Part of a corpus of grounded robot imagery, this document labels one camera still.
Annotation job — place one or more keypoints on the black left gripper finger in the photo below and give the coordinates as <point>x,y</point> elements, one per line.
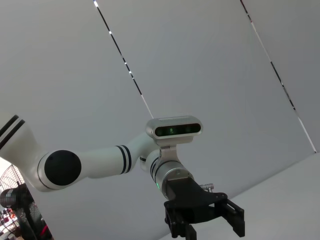
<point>178,227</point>
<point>233,220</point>

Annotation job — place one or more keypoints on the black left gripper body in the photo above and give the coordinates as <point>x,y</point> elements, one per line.
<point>190,200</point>

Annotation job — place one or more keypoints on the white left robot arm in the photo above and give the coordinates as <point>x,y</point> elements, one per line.
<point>100,162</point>

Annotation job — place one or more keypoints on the black standing fan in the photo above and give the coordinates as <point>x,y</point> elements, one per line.
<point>15,197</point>

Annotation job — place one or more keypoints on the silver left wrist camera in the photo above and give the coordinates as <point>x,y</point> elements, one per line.
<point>175,130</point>

